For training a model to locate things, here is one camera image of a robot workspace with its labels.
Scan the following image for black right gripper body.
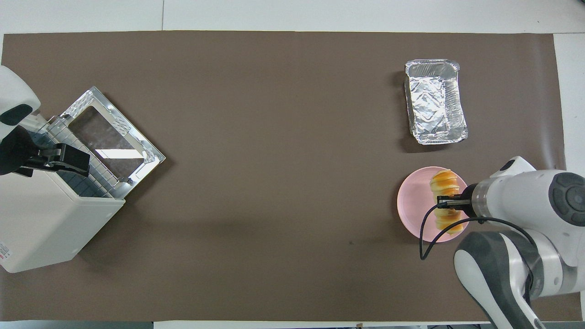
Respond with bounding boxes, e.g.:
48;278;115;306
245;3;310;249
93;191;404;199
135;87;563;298
458;182;479;218

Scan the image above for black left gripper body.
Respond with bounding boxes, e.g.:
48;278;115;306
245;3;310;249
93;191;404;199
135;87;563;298
0;126;61;177

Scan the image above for cream toaster oven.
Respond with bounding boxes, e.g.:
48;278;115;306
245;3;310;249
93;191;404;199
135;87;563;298
0;86;166;274

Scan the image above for wire oven rack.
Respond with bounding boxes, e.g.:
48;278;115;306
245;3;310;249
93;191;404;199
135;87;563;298
33;115;116;200

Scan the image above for brown table mat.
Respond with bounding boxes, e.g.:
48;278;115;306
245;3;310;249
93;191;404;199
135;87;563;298
0;31;573;323

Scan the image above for pink round plate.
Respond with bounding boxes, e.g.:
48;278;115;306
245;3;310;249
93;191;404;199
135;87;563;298
396;166;472;243

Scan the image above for aluminium foil tray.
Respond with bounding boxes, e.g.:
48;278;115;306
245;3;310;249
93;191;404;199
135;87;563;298
404;59;469;146

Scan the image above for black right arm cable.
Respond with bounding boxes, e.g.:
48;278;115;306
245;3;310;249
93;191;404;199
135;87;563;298
419;203;539;261

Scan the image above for golden bread loaf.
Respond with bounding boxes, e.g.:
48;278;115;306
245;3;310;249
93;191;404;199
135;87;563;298
429;169;468;236

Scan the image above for glass oven door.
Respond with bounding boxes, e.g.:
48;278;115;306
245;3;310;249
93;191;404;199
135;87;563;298
59;86;166;200

